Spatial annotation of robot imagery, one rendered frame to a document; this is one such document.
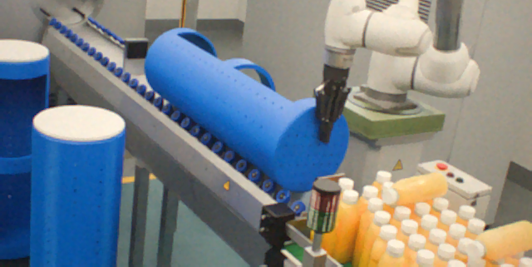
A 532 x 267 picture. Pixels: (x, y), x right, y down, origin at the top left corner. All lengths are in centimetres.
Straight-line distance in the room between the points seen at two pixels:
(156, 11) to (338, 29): 564
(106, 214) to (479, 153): 226
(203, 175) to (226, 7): 554
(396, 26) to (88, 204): 108
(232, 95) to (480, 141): 198
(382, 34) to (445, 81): 72
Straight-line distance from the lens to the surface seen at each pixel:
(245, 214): 226
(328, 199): 153
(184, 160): 256
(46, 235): 240
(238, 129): 222
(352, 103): 272
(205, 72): 243
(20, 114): 330
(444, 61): 260
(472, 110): 383
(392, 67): 268
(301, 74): 478
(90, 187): 229
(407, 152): 278
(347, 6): 199
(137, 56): 316
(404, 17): 197
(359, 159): 273
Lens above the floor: 190
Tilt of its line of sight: 20 degrees down
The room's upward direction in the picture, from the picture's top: 8 degrees clockwise
